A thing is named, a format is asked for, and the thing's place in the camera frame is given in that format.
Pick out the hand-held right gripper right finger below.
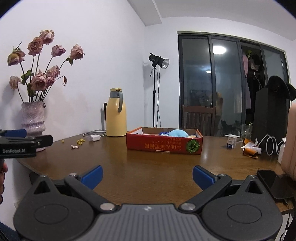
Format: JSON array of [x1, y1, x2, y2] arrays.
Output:
[[180, 165, 269, 212]]

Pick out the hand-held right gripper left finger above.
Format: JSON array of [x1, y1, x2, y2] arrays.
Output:
[[33, 165, 116, 212]]

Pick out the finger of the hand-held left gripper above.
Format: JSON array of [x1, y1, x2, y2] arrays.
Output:
[[36, 135, 53, 147], [0, 129, 27, 138]]

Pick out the light blue plush toy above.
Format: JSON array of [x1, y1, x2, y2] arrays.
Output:
[[168, 129, 188, 138]]

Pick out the red cardboard box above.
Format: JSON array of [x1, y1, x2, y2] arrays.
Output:
[[126, 127, 203, 155]]

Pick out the person's left hand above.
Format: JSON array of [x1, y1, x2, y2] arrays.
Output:
[[0, 163, 8, 204]]

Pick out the speckled lilac ceramic vase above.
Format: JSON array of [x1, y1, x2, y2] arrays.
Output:
[[21, 101, 46, 152]]

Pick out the scattered yellow flower buds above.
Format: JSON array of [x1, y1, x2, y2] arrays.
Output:
[[61, 138, 85, 145]]

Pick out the small white milk carton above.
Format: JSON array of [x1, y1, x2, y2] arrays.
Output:
[[225, 134, 238, 149]]

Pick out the orange crumpled wrapper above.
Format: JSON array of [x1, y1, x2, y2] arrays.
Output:
[[240, 138, 263, 159]]

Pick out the wooden slatted chair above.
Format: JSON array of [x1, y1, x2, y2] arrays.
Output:
[[181, 104, 216, 136]]

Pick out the bunch of dried pink roses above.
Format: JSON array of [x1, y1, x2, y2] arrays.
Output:
[[8, 30, 85, 103]]

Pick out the clear drinking glass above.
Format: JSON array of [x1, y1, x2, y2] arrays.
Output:
[[241, 124, 253, 139]]

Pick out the yellow thermos jug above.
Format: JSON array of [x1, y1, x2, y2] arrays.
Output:
[[106, 88, 127, 137]]

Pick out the black smartphone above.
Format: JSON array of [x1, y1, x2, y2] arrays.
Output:
[[257, 170, 296, 200]]

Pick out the tall black box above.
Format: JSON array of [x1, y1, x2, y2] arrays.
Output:
[[251, 87, 290, 151]]

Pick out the dark framed sliding glass door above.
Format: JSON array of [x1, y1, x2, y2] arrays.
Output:
[[178, 31, 289, 137]]

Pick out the black garment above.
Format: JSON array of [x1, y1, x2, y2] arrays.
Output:
[[265, 75, 296, 101]]

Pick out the hanging pink garment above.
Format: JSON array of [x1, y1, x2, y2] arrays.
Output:
[[242, 54, 259, 77]]

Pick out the studio light on stand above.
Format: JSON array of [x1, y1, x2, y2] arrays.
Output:
[[149, 53, 170, 128]]

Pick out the white charger cable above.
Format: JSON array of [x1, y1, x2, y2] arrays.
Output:
[[83, 131, 106, 138]]

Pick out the looped white cable with plug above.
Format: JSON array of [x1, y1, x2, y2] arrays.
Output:
[[255, 134, 281, 156]]

